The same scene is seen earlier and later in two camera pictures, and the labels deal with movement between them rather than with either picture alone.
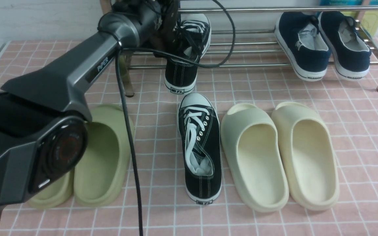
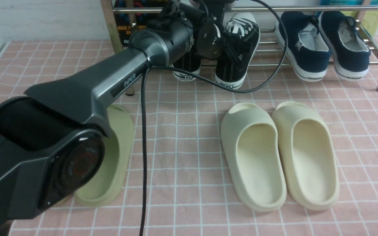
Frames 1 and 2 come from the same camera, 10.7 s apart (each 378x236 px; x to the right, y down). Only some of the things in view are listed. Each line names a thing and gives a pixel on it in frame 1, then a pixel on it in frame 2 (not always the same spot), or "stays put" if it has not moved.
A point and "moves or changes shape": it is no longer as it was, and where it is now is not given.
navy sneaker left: (298, 34) stays put
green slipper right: (101, 180) stays put
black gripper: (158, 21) to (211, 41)
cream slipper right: (306, 151) stays put
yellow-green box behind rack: (370, 21) stays put
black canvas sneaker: (199, 129) to (228, 73)
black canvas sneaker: (193, 37) moves or changes shape
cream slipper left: (251, 144) stays put
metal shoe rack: (290, 35) stays put
